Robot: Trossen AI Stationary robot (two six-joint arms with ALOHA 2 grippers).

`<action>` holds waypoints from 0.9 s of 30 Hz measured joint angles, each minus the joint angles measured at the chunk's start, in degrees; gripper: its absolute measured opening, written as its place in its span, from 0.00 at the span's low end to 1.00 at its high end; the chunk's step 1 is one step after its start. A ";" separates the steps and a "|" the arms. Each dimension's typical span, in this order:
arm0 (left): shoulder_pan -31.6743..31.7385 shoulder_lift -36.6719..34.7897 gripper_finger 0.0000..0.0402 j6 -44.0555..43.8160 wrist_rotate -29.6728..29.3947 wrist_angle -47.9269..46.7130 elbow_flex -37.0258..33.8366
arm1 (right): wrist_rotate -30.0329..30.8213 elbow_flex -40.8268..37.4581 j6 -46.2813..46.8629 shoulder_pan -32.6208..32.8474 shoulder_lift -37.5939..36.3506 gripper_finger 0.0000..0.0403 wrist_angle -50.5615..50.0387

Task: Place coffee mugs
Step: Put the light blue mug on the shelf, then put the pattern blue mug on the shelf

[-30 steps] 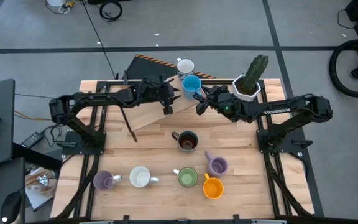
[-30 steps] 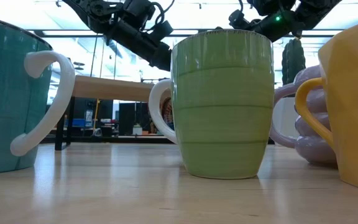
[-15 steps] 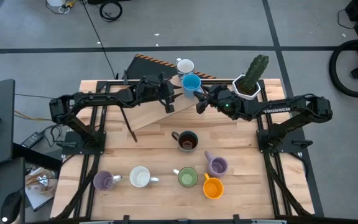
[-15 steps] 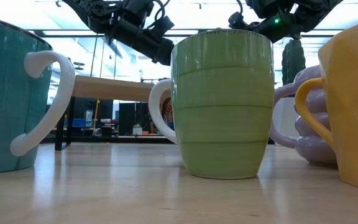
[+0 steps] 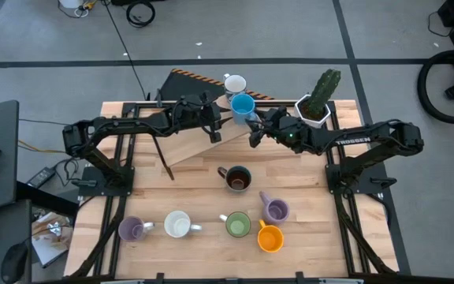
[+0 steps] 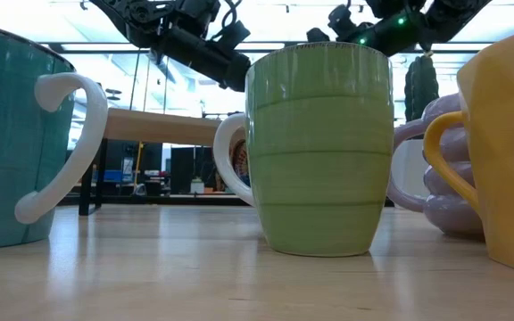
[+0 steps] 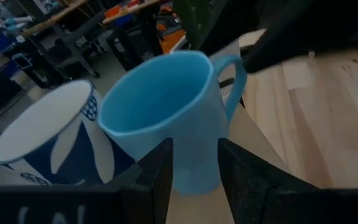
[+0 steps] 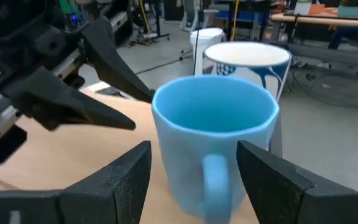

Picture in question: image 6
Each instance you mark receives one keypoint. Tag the yellow pole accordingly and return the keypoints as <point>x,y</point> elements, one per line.
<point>138,160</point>

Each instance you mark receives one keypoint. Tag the white hexagonal planter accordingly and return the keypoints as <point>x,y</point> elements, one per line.
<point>411,169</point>

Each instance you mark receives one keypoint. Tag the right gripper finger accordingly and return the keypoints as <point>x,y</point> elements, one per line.
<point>317,35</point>

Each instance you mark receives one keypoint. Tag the wooden shelf black legs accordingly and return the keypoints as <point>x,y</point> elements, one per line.
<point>159,127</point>

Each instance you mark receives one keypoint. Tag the yellow faceted mug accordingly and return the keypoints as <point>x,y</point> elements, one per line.
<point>511,156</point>

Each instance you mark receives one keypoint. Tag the blue storage bin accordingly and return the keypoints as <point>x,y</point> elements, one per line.
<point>113,176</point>

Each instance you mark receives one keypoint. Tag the black partition panels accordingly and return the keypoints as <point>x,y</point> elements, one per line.
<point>190,169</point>

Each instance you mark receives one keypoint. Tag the lilac ringed mug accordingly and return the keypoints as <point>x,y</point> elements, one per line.
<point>451,214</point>

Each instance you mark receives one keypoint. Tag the black metal rig frame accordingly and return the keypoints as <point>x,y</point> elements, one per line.
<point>54,46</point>

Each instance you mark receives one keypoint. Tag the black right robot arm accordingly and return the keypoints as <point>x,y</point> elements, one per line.
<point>453,13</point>

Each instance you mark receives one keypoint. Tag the orange patterned tapestry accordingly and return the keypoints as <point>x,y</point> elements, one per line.
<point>240,160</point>

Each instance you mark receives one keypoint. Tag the green ribbed mug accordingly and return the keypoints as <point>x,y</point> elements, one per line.
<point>319,156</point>

